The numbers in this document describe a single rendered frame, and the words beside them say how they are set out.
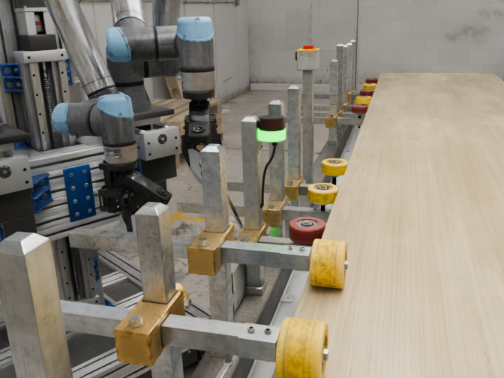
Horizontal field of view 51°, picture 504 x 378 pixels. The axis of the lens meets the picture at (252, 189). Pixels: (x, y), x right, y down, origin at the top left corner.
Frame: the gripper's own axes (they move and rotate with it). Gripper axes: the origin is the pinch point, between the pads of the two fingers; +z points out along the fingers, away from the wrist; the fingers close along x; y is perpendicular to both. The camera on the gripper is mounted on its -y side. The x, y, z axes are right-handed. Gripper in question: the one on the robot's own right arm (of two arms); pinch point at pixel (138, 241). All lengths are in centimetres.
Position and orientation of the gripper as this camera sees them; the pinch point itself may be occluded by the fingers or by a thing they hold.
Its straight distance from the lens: 132.6
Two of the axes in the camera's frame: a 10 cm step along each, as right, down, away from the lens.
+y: -9.6, -0.6, 2.6
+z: 0.3, 9.5, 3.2
